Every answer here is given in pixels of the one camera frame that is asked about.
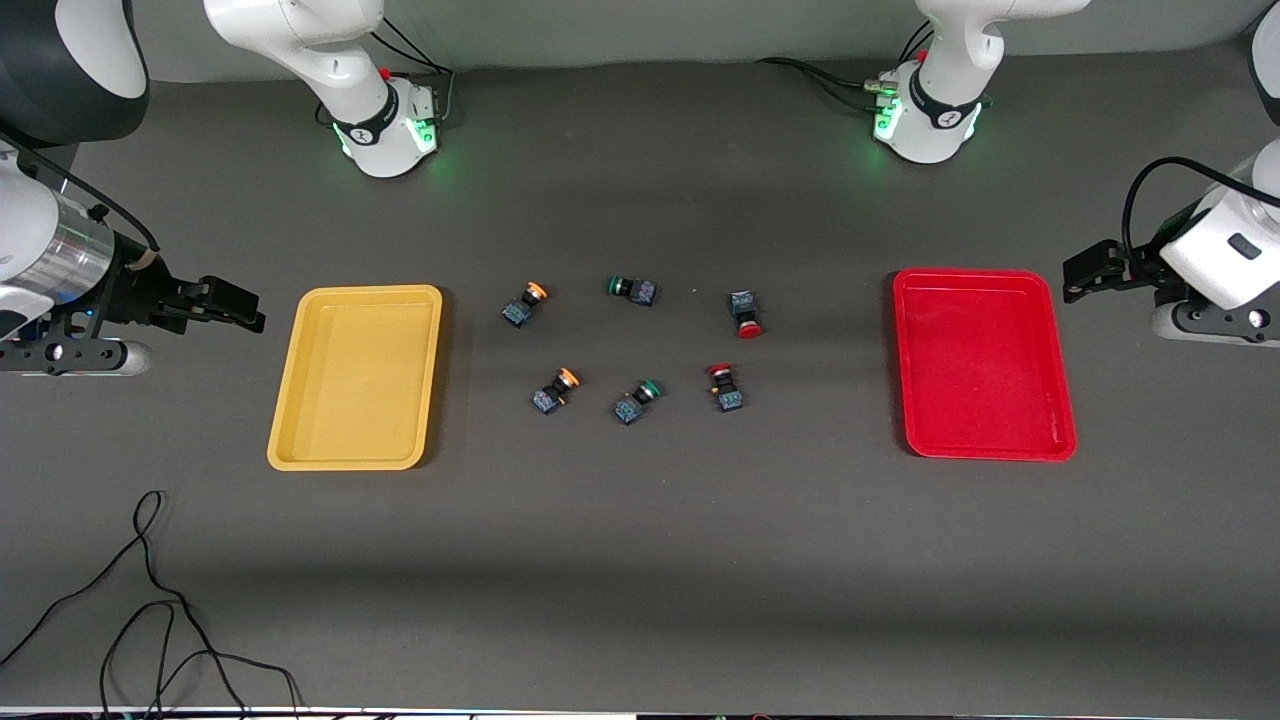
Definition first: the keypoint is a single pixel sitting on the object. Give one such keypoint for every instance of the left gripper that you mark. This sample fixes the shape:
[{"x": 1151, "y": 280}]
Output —
[{"x": 1137, "y": 268}]

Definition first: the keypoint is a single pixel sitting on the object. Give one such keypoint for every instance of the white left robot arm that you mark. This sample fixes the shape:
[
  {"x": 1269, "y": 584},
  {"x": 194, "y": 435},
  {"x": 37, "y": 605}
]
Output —
[{"x": 935, "y": 130}]

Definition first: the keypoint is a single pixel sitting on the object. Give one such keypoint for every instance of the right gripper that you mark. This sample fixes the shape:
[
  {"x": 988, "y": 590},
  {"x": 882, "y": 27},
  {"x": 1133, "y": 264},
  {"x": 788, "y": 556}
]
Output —
[{"x": 128, "y": 292}]

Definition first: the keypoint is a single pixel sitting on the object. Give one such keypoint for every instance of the red mushroom push button switch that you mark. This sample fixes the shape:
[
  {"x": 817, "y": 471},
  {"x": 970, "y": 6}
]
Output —
[{"x": 745, "y": 312}]

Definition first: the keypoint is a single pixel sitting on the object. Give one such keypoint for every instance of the yellow plastic tray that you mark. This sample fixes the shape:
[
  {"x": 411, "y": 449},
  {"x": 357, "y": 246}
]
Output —
[{"x": 360, "y": 380}]

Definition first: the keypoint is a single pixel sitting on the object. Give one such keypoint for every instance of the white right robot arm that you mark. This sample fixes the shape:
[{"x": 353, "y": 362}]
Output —
[{"x": 370, "y": 130}]

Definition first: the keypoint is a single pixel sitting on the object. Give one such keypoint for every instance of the green push button switch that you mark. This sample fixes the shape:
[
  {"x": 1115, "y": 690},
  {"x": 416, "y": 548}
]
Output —
[
  {"x": 634, "y": 290},
  {"x": 634, "y": 403}
]

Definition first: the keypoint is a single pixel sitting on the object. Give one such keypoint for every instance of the red plastic tray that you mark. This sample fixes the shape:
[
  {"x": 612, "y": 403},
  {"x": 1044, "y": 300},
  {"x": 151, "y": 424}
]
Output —
[{"x": 985, "y": 365}]

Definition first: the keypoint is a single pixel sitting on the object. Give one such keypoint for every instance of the orange push button switch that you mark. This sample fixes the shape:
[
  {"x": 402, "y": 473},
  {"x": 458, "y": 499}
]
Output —
[
  {"x": 520, "y": 308},
  {"x": 552, "y": 393}
]

